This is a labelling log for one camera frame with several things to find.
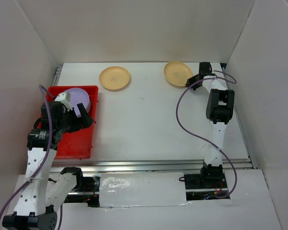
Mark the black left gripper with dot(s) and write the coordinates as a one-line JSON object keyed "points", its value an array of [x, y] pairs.
{"points": [[86, 120]]}

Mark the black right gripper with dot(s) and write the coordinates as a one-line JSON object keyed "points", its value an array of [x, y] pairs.
{"points": [[190, 81]]}

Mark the white foam cover panel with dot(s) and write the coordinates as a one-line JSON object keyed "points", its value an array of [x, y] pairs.
{"points": [[142, 189]]}

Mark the orange plate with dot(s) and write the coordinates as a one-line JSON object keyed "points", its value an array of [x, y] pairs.
{"points": [[177, 73], [114, 78]]}

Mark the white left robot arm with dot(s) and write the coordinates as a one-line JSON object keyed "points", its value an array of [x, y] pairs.
{"points": [[37, 209]]}

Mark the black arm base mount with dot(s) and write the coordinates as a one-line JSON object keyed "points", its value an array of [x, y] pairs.
{"points": [[195, 183]]}

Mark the red plastic bin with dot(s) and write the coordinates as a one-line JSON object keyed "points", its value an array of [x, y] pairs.
{"points": [[77, 145]]}

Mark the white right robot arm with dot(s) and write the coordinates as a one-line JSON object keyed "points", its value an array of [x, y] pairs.
{"points": [[219, 112]]}

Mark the purple bear plate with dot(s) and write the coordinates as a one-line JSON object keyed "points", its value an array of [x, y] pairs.
{"points": [[88, 105], [78, 95]]}

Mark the aluminium table rail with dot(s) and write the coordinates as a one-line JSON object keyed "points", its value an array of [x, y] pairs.
{"points": [[130, 166]]}

